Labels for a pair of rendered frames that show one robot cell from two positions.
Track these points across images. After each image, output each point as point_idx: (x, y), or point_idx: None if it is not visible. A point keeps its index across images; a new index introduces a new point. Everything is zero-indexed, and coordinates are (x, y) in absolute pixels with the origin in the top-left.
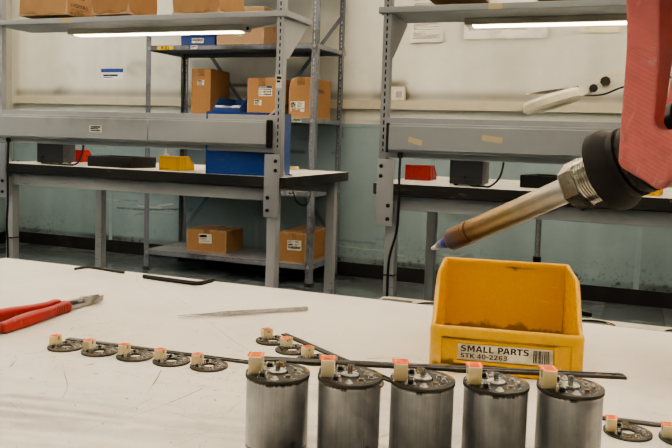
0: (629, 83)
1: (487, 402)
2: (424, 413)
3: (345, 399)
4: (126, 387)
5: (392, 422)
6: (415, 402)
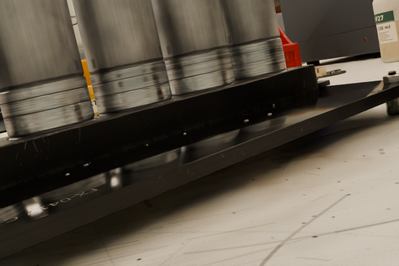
0: None
1: None
2: None
3: None
4: None
5: (93, 31)
6: None
